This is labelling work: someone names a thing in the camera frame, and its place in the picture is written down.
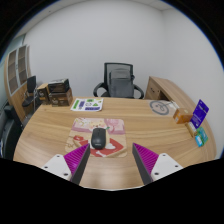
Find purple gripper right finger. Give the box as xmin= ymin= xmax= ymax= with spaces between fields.
xmin=132 ymin=143 xmax=182 ymax=185

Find orange cardboard box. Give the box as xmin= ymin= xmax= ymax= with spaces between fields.
xmin=173 ymin=108 xmax=193 ymax=124

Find black computer mouse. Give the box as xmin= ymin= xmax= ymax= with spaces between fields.
xmin=91 ymin=128 xmax=106 ymax=149

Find black mesh office chair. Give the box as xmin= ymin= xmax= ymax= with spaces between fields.
xmin=93 ymin=62 xmax=144 ymax=99

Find wooden bookshelf cabinet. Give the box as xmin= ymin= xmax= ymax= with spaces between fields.
xmin=4 ymin=45 xmax=31 ymax=121

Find small tan box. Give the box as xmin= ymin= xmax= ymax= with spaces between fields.
xmin=185 ymin=122 xmax=197 ymax=137

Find dark brown cardboard boxes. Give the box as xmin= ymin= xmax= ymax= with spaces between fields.
xmin=37 ymin=78 xmax=73 ymax=107

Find black side chair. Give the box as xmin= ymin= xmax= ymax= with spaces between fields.
xmin=22 ymin=76 xmax=37 ymax=110

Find pink cartoon mouse pad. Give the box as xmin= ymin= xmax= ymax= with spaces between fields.
xmin=65 ymin=118 xmax=127 ymax=158

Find wooden side desk return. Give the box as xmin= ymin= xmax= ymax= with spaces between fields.
xmin=145 ymin=76 xmax=196 ymax=111

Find small blue box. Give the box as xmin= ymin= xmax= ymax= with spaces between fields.
xmin=195 ymin=135 xmax=203 ymax=147

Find green flat box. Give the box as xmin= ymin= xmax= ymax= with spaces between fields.
xmin=196 ymin=127 xmax=208 ymax=145

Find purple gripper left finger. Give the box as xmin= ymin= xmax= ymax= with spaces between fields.
xmin=42 ymin=144 xmax=90 ymax=185

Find round wire coaster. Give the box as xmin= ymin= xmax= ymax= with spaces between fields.
xmin=149 ymin=101 xmax=170 ymax=116

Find wooden desk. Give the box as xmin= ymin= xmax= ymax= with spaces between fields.
xmin=14 ymin=98 xmax=216 ymax=190

